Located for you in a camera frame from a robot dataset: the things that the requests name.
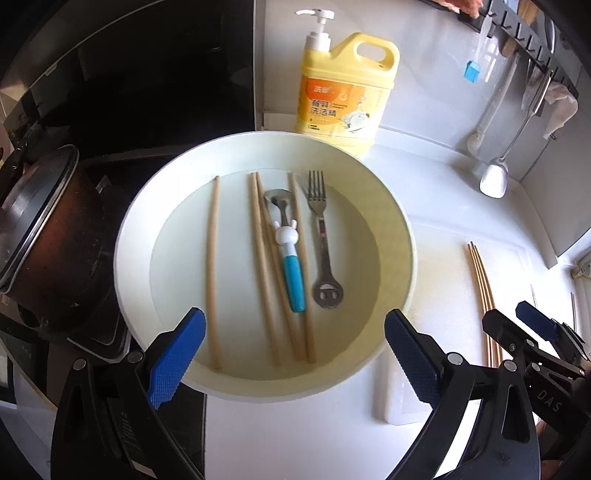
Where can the black range hood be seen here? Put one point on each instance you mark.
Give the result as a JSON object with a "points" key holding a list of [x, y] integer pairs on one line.
{"points": [[115, 55]]}

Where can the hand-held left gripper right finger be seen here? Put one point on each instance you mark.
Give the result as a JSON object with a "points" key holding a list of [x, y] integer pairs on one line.
{"points": [[413, 355]]}

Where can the metal fork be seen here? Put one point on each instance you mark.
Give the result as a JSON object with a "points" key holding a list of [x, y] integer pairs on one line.
{"points": [[322, 230]]}

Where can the black hook rail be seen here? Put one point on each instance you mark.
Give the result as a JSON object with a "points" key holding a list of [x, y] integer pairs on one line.
{"points": [[517, 27]]}

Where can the hanging metal utensil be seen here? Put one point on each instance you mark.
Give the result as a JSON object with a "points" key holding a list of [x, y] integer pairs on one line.
{"points": [[531, 92]]}

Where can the metal spatula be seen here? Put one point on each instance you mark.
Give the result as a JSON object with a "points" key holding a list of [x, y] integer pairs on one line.
{"points": [[493, 180]]}

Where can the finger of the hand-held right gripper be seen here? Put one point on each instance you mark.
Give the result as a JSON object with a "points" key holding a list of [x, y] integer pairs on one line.
{"points": [[503, 337], [538, 318]]}

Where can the orange cloth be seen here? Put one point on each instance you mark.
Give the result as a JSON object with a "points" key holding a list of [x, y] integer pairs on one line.
{"points": [[461, 5]]}

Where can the white cutting board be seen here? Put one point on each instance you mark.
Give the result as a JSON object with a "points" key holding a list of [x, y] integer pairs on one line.
{"points": [[443, 286]]}

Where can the blue silicone brush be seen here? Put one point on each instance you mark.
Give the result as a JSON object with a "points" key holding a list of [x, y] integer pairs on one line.
{"points": [[472, 71]]}

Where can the yellow detergent pump bottle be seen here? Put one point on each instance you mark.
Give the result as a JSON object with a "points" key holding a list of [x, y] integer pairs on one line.
{"points": [[346, 78]]}

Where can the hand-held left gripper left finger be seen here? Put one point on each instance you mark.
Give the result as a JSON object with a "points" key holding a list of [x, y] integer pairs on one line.
{"points": [[178, 355]]}

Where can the white hanging ladle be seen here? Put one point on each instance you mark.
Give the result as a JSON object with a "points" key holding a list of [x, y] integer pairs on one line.
{"points": [[494, 101]]}

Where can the white hanging cloth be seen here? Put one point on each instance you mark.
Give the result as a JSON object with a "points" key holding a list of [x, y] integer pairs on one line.
{"points": [[561, 110]]}

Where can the dark pot with lid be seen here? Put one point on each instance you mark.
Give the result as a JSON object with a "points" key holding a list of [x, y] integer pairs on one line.
{"points": [[46, 221]]}

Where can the black gas stove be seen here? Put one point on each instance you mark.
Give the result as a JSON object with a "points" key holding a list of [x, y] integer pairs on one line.
{"points": [[106, 341]]}

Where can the round white basin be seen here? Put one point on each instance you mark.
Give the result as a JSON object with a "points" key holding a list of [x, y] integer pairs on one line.
{"points": [[360, 258]]}

